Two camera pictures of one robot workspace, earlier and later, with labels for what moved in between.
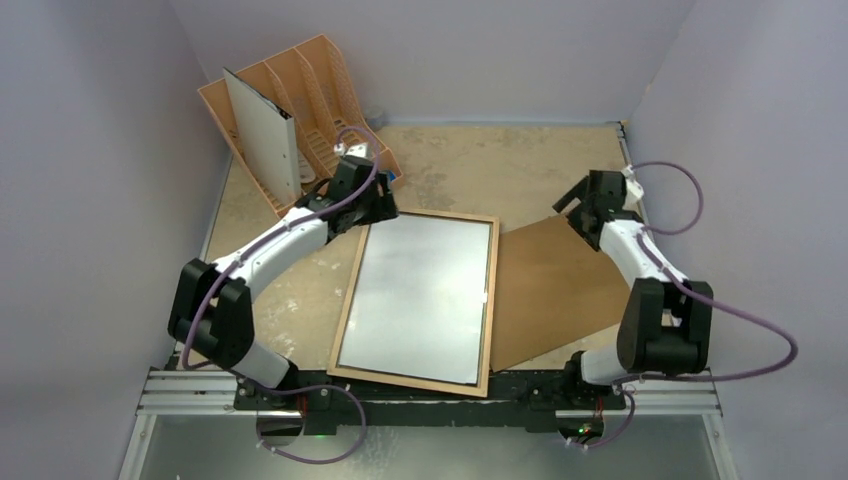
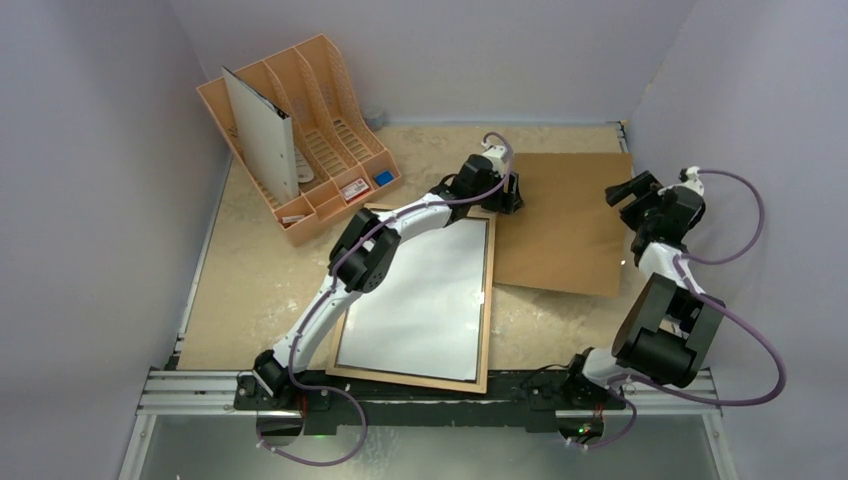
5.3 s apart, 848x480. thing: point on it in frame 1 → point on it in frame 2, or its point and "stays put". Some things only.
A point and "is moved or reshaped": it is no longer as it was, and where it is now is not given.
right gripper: [582, 208] → [636, 192]
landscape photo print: [418, 303] stays put
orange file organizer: [306, 81] stays put
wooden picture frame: [480, 389] stays put
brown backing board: [552, 287] is moved or reshaped
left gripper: [384, 205] → [510, 204]
